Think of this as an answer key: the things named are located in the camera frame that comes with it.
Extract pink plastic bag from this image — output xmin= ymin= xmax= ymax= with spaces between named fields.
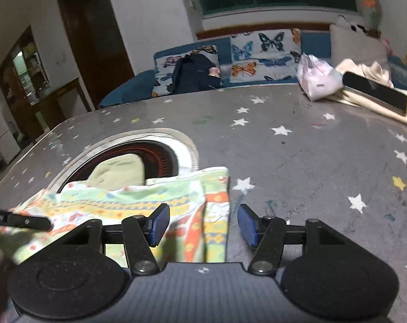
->
xmin=297 ymin=54 xmax=344 ymax=101

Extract large butterfly print cushion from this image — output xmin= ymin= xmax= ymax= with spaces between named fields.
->
xmin=229 ymin=28 xmax=302 ymax=84

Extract round black induction cooker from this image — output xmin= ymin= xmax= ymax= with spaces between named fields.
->
xmin=48 ymin=128 xmax=200 ymax=196

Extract dark wooden side table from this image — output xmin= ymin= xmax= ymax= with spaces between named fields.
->
xmin=15 ymin=77 xmax=91 ymax=145

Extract black smartphone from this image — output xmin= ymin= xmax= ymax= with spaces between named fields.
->
xmin=342 ymin=71 xmax=407 ymax=115

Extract small butterfly print cushion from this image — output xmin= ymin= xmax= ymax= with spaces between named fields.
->
xmin=152 ymin=45 xmax=221 ymax=96

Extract dark wooden door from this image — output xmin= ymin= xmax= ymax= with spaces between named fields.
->
xmin=57 ymin=0 xmax=136 ymax=110

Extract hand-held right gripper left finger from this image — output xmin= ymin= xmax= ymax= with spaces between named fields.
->
xmin=52 ymin=203 xmax=171 ymax=275

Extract pink plush toy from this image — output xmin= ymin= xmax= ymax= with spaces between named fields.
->
xmin=380 ymin=37 xmax=396 ymax=56

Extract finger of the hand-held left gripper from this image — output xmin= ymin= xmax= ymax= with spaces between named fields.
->
xmin=5 ymin=215 xmax=53 ymax=233

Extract colourful pinwheel flowers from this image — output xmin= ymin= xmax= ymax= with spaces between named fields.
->
xmin=361 ymin=0 xmax=382 ymax=37

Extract black backpack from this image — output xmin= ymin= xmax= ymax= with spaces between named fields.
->
xmin=168 ymin=55 xmax=222 ymax=95

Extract blue sofa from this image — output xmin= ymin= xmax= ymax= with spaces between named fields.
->
xmin=97 ymin=30 xmax=407 ymax=108

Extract wooden display cabinet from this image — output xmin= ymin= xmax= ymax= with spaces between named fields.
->
xmin=0 ymin=25 xmax=51 ymax=108

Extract green patterned child's shirt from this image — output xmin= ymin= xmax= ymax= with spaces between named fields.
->
xmin=0 ymin=154 xmax=231 ymax=266

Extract cream cloth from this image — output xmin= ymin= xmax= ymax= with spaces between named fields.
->
xmin=326 ymin=58 xmax=407 ymax=128

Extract white fridge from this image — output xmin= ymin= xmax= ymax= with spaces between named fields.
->
xmin=0 ymin=97 xmax=21 ymax=175

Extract grey pillow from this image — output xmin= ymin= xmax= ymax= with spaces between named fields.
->
xmin=329 ymin=23 xmax=397 ymax=71

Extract grey star tablecloth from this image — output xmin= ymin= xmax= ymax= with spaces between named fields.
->
xmin=0 ymin=84 xmax=407 ymax=323

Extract panda plush toy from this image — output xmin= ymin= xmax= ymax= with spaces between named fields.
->
xmin=335 ymin=14 xmax=375 ymax=36

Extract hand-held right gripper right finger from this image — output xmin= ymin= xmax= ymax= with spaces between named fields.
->
xmin=237 ymin=204 xmax=357 ymax=275

